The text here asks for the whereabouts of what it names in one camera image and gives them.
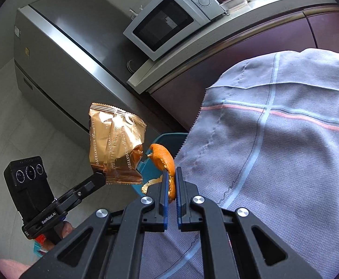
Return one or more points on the grey checked cloth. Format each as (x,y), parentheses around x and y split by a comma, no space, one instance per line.
(274,151)

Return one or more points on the orange peel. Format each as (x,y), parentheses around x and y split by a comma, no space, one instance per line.
(163,157)

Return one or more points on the teal plastic bin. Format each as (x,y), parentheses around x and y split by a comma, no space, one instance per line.
(172,142)

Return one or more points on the small white figurine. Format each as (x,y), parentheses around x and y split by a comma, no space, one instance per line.
(136,13)

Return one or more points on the gold snack bag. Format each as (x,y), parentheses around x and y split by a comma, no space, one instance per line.
(111,145)

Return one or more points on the person's leg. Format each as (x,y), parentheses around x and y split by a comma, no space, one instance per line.
(12,268)

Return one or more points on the clear plastic container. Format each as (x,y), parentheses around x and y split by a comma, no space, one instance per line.
(234,3)

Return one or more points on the red and teal object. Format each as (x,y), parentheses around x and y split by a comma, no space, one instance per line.
(40,245)

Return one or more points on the grey round disc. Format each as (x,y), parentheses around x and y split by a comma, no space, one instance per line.
(133,66)

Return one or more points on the pink kitchen counter cabinet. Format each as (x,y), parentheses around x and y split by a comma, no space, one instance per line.
(245,35)

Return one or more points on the grey refrigerator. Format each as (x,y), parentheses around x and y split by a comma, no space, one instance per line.
(70,49)

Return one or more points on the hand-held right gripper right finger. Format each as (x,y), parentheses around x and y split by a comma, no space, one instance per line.
(179,193)

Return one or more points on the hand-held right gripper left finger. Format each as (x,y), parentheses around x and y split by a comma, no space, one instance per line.
(165,193)

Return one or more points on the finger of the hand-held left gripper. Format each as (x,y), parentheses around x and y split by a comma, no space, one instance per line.
(82,191)

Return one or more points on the white microwave oven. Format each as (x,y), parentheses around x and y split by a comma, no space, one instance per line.
(157,26)

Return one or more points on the person's left hand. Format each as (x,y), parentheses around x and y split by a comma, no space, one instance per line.
(66,229)

